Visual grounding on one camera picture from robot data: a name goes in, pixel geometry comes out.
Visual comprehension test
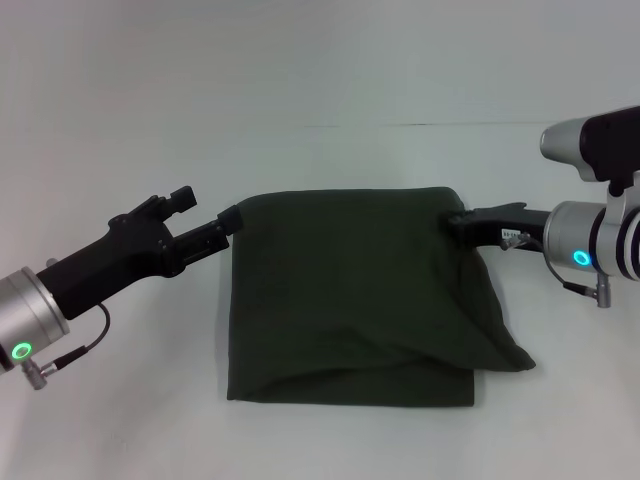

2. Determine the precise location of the dark green FREE! t-shirt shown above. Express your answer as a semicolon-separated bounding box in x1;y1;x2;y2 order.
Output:
225;185;539;407

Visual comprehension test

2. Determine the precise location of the dark wrist cable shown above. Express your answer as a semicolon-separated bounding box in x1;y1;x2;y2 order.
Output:
499;230;599;294
49;302;112;374

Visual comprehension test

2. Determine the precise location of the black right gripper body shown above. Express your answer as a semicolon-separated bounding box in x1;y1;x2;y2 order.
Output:
462;201;552;257

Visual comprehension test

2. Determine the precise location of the dark left wrist cable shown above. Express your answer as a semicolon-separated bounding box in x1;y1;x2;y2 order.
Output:
49;302;112;374

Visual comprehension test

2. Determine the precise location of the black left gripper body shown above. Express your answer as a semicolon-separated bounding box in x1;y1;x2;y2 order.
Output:
37;196;177;322

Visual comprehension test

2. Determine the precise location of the dark right wrist cable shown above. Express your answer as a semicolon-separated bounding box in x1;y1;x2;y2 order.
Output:
499;230;599;294

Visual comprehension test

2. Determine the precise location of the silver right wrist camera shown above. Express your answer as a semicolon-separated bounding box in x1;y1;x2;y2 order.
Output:
538;105;640;234

